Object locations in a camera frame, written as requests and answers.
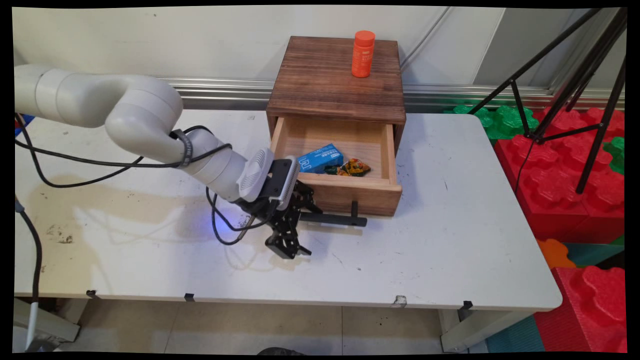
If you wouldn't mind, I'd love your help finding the dark wooden cabinet box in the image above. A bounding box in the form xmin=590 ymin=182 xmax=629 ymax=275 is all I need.
xmin=266 ymin=36 xmax=407 ymax=157

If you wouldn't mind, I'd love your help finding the colourful snack packet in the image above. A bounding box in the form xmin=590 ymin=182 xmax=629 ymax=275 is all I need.
xmin=324 ymin=158 xmax=372 ymax=178

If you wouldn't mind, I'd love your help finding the grey wall cable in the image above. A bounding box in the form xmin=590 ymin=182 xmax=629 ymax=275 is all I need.
xmin=400 ymin=7 xmax=453 ymax=70

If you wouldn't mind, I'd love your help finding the light wooden drawer black handle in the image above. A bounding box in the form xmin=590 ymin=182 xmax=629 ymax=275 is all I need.
xmin=269 ymin=116 xmax=404 ymax=229

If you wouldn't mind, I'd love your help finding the blue carton box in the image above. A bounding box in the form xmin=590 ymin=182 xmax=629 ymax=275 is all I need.
xmin=297 ymin=143 xmax=345 ymax=175

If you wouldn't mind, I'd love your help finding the orange foam block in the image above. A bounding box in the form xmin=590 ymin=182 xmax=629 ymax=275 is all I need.
xmin=537 ymin=239 xmax=577 ymax=270

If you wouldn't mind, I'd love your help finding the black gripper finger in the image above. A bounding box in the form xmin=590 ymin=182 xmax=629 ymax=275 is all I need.
xmin=264 ymin=212 xmax=302 ymax=260
xmin=295 ymin=181 xmax=324 ymax=257

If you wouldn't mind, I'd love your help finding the large red foam block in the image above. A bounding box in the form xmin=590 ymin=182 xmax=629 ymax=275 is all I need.
xmin=494 ymin=106 xmax=626 ymax=245

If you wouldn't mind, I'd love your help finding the black tripod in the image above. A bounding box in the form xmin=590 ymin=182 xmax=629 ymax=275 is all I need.
xmin=467 ymin=7 xmax=628 ymax=195

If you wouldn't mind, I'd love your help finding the blue foam block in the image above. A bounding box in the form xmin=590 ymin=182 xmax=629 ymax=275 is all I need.
xmin=15 ymin=113 xmax=36 ymax=137

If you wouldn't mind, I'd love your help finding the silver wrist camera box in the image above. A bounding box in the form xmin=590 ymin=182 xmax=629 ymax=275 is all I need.
xmin=270 ymin=157 xmax=301 ymax=211

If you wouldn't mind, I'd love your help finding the white table leg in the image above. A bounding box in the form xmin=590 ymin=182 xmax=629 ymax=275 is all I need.
xmin=14 ymin=297 xmax=81 ymax=345
xmin=440 ymin=310 xmax=532 ymax=354

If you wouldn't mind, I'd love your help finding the black velcro cable strap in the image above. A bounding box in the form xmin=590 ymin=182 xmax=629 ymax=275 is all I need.
xmin=170 ymin=128 xmax=194 ymax=169

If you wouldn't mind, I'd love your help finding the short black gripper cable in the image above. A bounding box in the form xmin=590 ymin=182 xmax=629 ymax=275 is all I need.
xmin=205 ymin=186 xmax=273 ymax=247

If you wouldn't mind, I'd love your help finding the teal foam mat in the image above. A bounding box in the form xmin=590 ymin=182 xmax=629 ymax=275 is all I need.
xmin=486 ymin=315 xmax=546 ymax=354

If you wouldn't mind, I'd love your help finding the aluminium wall rail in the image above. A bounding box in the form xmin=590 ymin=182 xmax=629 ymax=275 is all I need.
xmin=155 ymin=76 xmax=626 ymax=112

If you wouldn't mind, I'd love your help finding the orange plastic bottle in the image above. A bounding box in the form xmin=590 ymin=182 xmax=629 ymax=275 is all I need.
xmin=351 ymin=30 xmax=376 ymax=79

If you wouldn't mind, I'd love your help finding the black cable grey plug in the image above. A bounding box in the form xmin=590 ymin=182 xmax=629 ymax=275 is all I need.
xmin=14 ymin=196 xmax=44 ymax=353

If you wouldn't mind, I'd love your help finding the small green foam block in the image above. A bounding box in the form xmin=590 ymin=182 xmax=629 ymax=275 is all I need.
xmin=602 ymin=136 xmax=626 ymax=176

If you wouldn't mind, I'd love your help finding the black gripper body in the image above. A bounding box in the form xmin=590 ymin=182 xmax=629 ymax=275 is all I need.
xmin=234 ymin=181 xmax=304 ymax=227

